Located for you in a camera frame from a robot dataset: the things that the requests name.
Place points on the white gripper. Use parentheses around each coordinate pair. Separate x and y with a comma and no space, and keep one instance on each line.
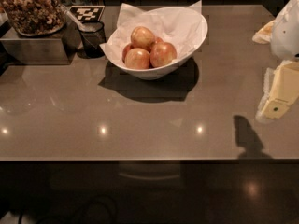
(286,36)

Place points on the red-yellow apple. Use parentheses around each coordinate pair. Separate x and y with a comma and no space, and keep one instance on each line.
(162,54)
(142,37)
(138,59)

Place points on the white ceramic bowl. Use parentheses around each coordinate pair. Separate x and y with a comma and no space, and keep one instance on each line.
(155,72)

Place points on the far left red apple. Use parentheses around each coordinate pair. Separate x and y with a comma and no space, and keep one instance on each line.
(126,49)

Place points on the white paper liner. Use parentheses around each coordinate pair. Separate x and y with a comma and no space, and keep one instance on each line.
(174,25)

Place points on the black mesh cup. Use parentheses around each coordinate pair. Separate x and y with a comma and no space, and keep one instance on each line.
(92,36)

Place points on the black white fiducial marker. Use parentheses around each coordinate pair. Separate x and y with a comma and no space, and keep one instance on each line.
(88,13)

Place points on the dark metal box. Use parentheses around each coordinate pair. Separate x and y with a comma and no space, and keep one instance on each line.
(56,49)

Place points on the white spoon handle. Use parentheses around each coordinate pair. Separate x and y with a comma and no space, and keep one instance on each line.
(71,16)

